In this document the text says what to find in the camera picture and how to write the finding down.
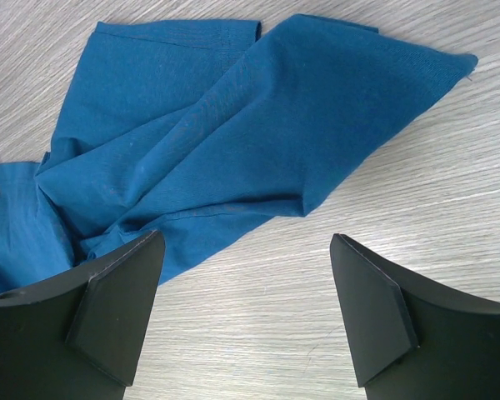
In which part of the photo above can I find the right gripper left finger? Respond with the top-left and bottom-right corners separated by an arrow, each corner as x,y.
0,232 -> 165,399

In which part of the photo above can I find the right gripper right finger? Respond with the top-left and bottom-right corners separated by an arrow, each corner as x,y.
330,234 -> 500,399

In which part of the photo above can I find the blue mickey t shirt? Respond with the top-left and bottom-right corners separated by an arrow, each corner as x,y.
0,14 -> 478,293

